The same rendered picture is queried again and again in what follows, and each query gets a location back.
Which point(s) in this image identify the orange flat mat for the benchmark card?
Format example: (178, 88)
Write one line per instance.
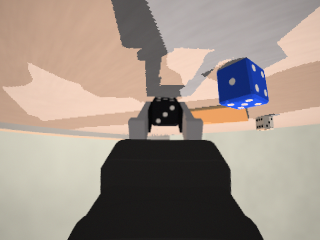
(220, 114)

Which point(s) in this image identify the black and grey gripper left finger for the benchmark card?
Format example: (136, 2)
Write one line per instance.
(137, 125)

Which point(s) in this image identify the blue die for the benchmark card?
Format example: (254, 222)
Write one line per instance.
(242, 85)

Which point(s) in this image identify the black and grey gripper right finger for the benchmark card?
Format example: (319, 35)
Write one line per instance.
(190, 127)

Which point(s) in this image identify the white die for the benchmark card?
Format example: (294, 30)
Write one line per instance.
(264, 123)

